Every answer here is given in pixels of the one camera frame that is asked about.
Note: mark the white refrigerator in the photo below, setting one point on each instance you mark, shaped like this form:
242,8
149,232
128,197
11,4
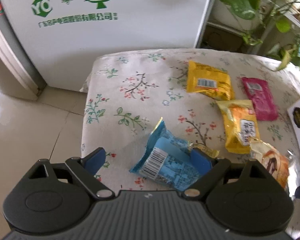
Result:
55,42

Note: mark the white metal plant stand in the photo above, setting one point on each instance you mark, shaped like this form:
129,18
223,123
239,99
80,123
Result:
223,31

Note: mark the blue snack packet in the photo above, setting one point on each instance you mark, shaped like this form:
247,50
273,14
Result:
167,159

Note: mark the yellow waffle snack packet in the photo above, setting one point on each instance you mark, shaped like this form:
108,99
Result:
240,124

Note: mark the yellow barcode snack packet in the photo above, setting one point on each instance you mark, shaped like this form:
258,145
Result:
209,81

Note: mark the green pothos plant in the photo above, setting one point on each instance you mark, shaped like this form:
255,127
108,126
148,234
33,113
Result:
267,11

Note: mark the bread pastry packet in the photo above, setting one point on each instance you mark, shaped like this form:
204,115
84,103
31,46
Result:
272,160

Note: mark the pink snack packet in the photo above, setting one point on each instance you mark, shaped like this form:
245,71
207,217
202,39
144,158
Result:
258,92

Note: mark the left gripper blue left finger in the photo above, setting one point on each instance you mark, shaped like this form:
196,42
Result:
94,161

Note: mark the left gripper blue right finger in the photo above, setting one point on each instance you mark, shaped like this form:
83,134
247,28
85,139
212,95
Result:
200,163

